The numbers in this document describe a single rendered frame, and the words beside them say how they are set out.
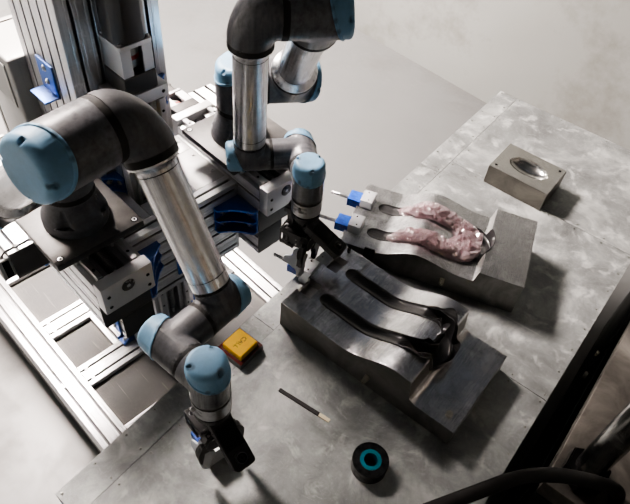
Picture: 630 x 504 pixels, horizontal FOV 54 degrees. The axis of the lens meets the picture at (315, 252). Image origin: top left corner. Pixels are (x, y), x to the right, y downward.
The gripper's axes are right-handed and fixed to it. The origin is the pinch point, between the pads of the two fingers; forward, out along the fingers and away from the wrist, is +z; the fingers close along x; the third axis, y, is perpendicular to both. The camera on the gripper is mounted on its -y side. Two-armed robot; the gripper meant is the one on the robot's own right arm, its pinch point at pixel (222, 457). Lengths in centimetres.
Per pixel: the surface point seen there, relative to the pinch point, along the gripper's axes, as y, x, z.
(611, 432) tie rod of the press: -48, -60, -16
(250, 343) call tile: 20.1, -21.4, 1.1
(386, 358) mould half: -5.9, -40.3, -7.7
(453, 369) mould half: -15, -55, -1
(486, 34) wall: 133, -262, 47
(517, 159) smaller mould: 25, -130, -1
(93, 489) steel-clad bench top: 12.1, 23.7, 4.7
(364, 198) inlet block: 39, -75, -3
